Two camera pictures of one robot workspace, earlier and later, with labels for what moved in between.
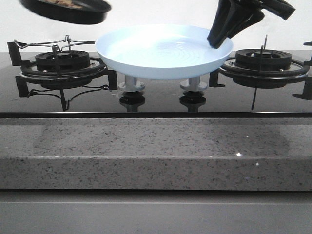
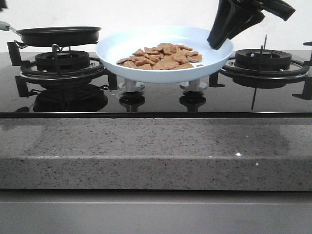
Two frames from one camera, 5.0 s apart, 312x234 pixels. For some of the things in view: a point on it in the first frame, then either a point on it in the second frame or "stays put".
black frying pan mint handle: [92, 12] to [55, 36]
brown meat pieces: [68, 3] to [163, 56]
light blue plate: [160, 51] stays put
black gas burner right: [262, 59] stays put
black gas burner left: [63, 60] stays put
